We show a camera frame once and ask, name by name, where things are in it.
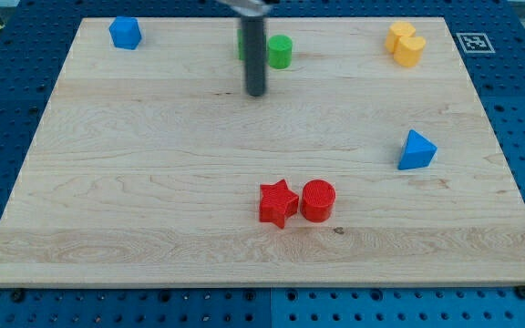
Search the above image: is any blue triangle block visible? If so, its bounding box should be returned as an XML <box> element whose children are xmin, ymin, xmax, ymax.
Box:
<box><xmin>397</xmin><ymin>129</ymin><xmax>438</xmax><ymax>170</ymax></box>

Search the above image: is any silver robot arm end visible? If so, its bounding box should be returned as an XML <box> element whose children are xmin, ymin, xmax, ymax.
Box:
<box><xmin>217</xmin><ymin>0</ymin><xmax>273</xmax><ymax>16</ymax></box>

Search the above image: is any red star block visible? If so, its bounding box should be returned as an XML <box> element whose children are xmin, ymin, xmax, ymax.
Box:
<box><xmin>259</xmin><ymin>179</ymin><xmax>299</xmax><ymax>229</ymax></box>

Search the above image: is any green star block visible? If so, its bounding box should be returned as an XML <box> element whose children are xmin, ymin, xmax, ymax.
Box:
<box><xmin>236</xmin><ymin>28</ymin><xmax>245</xmax><ymax>61</ymax></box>

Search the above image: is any red cylinder block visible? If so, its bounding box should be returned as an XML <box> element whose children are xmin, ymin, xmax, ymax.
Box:
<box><xmin>301</xmin><ymin>179</ymin><xmax>336</xmax><ymax>223</ymax></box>

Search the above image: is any wooden board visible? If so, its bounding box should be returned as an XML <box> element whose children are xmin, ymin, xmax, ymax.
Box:
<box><xmin>0</xmin><ymin>17</ymin><xmax>525</xmax><ymax>289</ymax></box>

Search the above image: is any green cylinder block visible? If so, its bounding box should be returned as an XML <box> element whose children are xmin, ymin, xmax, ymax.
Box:
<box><xmin>267</xmin><ymin>35</ymin><xmax>293</xmax><ymax>69</ymax></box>

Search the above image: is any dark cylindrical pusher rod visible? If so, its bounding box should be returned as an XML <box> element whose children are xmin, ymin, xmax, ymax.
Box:
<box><xmin>240</xmin><ymin>16</ymin><xmax>266</xmax><ymax>97</ymax></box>

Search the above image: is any yellow heart block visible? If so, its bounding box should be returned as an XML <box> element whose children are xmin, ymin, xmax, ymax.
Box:
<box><xmin>393</xmin><ymin>36</ymin><xmax>427</xmax><ymax>67</ymax></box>

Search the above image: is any yellow hexagon block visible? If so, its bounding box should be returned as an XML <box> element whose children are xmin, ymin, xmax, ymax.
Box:
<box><xmin>385</xmin><ymin>21</ymin><xmax>416</xmax><ymax>53</ymax></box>

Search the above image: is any white fiducial marker tag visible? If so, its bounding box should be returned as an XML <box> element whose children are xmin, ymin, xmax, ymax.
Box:
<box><xmin>456</xmin><ymin>32</ymin><xmax>495</xmax><ymax>54</ymax></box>

